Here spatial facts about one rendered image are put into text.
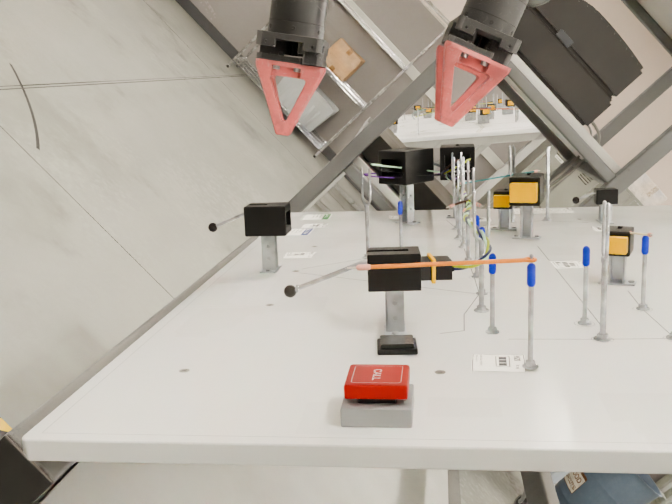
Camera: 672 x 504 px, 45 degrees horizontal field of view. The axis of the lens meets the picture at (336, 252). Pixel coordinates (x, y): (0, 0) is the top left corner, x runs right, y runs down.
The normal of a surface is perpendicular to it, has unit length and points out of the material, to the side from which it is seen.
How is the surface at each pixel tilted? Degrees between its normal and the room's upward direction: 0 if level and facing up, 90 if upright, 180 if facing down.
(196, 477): 0
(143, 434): 48
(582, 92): 90
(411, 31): 90
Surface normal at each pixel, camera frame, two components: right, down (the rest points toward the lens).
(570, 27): -0.10, 0.22
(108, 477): 0.71, -0.67
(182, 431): -0.04, -0.98
